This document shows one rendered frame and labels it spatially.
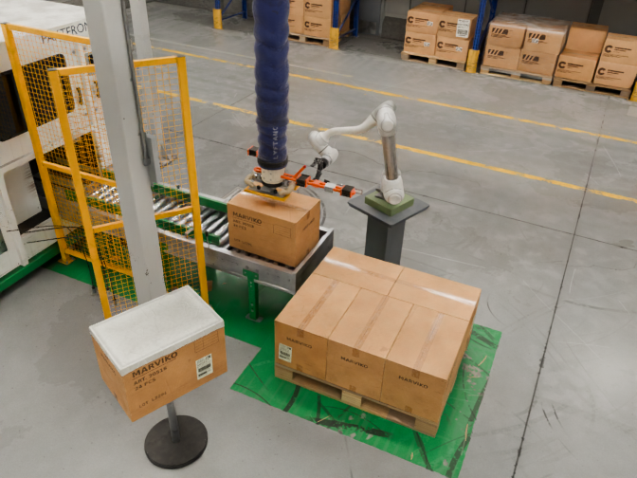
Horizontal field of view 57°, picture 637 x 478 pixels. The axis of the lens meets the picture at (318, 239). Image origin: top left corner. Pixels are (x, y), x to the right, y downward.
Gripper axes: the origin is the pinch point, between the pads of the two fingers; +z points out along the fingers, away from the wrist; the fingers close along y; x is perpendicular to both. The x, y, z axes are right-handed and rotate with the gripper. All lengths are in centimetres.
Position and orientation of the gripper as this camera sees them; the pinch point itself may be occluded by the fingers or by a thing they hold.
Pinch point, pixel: (312, 174)
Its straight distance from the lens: 438.6
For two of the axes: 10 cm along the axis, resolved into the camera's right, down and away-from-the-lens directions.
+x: -9.1, -2.4, 3.4
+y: -0.2, 8.3, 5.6
